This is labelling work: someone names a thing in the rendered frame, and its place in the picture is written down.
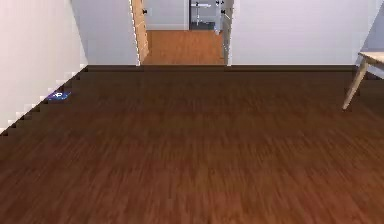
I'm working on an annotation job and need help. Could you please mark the white room door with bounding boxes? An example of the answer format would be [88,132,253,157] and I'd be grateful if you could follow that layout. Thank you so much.
[221,0,235,66]

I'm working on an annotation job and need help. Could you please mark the light wooden room door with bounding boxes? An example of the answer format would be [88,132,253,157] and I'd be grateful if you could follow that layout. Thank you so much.
[130,0,150,64]

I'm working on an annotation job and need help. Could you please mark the white metal stand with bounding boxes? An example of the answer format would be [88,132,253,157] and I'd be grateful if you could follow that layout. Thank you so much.
[191,1,212,28]

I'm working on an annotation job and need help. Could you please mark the blue flat book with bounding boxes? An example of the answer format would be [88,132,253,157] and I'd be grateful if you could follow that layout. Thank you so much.
[46,91,72,101]

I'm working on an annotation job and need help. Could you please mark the light wooden table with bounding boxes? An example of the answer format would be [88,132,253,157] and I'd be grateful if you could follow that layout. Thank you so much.
[341,50,384,111]

